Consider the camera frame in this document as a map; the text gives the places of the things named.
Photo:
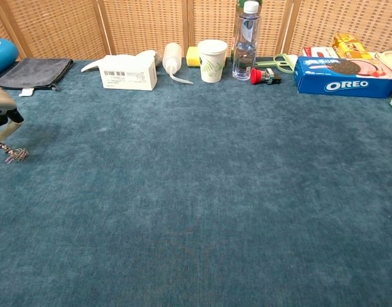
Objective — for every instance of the white squeeze wash bottle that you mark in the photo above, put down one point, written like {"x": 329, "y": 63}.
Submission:
{"x": 171, "y": 57}

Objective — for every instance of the red and white box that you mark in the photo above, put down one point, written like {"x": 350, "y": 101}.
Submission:
{"x": 320, "y": 52}

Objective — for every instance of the yellow snack box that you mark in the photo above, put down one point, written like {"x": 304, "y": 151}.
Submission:
{"x": 350, "y": 46}

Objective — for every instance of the beige lidded lunch container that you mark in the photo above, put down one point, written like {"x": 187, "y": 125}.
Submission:
{"x": 390, "y": 59}

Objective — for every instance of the red emergency stop button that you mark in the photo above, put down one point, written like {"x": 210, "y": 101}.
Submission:
{"x": 256, "y": 76}

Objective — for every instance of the blue Oreo box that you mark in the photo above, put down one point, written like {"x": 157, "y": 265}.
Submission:
{"x": 342, "y": 84}

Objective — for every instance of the light green plastic brush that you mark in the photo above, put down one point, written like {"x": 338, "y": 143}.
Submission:
{"x": 263, "y": 64}

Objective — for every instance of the magnetic bead rod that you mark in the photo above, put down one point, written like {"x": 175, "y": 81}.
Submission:
{"x": 2, "y": 145}

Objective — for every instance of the teal table cloth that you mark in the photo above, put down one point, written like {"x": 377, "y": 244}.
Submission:
{"x": 195, "y": 224}

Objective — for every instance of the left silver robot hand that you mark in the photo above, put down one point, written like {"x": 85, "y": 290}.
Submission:
{"x": 0, "y": 100}

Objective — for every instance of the clear water bottle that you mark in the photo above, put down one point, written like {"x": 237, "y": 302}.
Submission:
{"x": 245, "y": 48}

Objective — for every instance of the yellow sponge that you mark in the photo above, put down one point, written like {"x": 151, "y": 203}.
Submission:
{"x": 192, "y": 57}

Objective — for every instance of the blue detergent bottle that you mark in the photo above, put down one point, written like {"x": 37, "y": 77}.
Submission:
{"x": 0, "y": 56}

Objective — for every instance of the white leaf-print paper cup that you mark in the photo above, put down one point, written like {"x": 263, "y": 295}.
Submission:
{"x": 211, "y": 64}

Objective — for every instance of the grey zip pouch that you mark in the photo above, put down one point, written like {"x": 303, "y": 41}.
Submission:
{"x": 32, "y": 72}

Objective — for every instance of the wicker folding screen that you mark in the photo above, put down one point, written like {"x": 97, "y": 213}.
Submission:
{"x": 144, "y": 25}

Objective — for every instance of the white barcode carton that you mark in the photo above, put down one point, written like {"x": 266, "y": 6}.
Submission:
{"x": 128, "y": 75}

